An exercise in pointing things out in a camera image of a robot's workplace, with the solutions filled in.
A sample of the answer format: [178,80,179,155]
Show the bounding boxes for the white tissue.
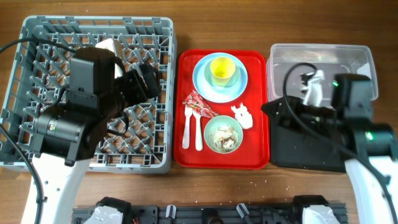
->
[231,103,253,129]

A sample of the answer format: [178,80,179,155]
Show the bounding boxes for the white plastic fork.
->
[182,105,193,149]

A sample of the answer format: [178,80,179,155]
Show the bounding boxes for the red snack wrapper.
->
[183,90,218,118]

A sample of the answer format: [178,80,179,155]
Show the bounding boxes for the rice food leftovers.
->
[209,124,239,153]

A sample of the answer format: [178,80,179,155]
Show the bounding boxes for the white plastic spoon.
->
[193,110,203,151]

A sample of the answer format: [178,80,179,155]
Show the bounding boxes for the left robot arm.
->
[22,47,161,223]

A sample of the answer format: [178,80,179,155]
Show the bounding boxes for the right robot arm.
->
[261,73,397,223]

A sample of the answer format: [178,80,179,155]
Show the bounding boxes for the black waste tray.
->
[267,105,346,173]

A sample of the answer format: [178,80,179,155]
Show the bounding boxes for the grey dishwasher rack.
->
[1,16,177,174]

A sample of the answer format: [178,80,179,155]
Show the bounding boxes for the clear plastic bin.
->
[267,44,379,107]

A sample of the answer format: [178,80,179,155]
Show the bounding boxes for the red plastic tray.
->
[173,49,270,169]

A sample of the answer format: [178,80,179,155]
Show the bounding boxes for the light blue plate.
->
[192,52,248,103]

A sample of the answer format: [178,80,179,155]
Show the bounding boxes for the yellow plastic cup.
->
[210,57,236,86]

